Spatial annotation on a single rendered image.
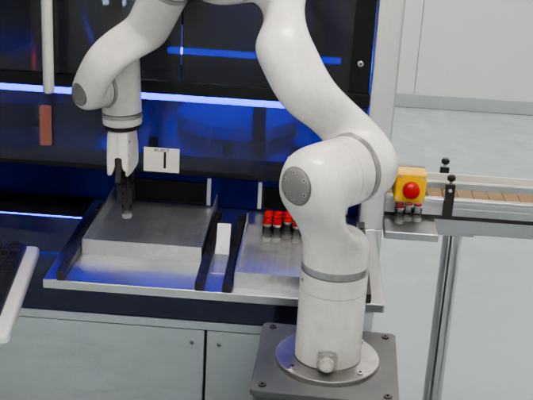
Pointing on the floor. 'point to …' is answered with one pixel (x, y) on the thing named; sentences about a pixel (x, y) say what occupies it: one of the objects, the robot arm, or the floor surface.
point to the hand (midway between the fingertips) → (125, 193)
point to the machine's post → (382, 101)
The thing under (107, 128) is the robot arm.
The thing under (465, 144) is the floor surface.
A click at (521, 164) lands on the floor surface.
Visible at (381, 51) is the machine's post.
